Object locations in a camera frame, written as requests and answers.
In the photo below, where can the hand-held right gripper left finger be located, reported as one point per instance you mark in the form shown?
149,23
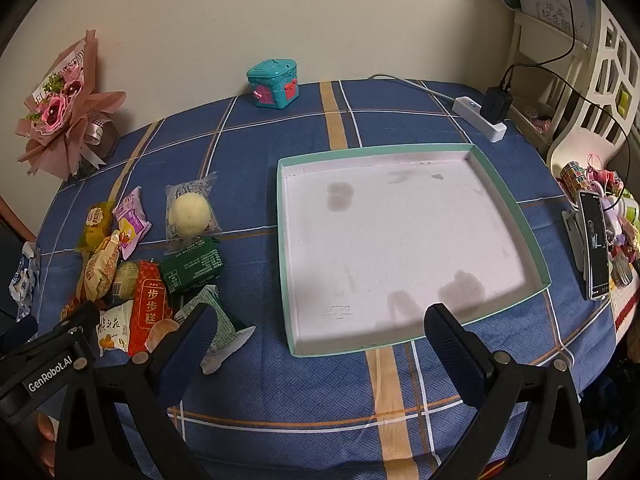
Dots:
197,332

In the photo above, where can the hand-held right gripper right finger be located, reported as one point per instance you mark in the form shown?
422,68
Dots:
447,350

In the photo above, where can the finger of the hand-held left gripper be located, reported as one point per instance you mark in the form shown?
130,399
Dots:
75,332
20,332

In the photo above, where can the green and white snack packet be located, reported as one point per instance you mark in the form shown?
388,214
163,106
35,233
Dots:
231,332

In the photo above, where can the long red snack packet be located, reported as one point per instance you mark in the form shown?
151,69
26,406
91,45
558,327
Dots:
147,305

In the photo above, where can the dark green snack packet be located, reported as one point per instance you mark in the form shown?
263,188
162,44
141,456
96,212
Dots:
192,262

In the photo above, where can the yellow snack packet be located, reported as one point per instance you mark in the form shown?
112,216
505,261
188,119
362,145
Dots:
95,220

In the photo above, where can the teal-edged white cardboard tray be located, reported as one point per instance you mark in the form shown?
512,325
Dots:
400,240

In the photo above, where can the person's left hand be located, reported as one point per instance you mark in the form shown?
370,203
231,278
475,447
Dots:
47,435

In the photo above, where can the blue and white packet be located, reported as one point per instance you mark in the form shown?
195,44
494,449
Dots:
22,280

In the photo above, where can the orange and cream snack packet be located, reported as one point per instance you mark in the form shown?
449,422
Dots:
100,270

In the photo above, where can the clear green-edged cake packet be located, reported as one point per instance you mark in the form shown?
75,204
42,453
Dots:
127,275

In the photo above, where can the clear packet with round pastry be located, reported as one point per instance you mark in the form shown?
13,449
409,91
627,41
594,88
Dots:
187,215

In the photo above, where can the purple snack packet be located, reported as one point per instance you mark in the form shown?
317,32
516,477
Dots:
131,220

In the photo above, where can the blue plaid tablecloth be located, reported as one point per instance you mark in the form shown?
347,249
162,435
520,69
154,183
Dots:
300,410

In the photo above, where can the silver phone stand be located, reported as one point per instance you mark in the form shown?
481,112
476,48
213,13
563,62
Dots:
574,240

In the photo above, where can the dark cloth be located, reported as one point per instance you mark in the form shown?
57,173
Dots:
615,410

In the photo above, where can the black smartphone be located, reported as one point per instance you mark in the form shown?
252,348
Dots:
596,245

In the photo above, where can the stack of tape rolls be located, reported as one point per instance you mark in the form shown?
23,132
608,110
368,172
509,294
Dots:
574,175

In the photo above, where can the pile of colourful trinkets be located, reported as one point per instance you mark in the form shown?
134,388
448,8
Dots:
622,220

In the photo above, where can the white power strip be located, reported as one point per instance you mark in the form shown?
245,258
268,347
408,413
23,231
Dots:
475,117

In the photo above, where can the pink trinkets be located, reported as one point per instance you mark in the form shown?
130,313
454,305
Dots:
539,121

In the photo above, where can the black charger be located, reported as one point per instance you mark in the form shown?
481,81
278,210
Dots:
496,105

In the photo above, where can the teal toy house box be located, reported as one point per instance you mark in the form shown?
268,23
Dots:
272,85

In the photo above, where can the white shelf rack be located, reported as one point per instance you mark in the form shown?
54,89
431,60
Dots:
600,125

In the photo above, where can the white lattice shelf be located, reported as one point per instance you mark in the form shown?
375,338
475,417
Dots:
565,55

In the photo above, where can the white printed book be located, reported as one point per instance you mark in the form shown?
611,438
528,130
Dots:
555,5

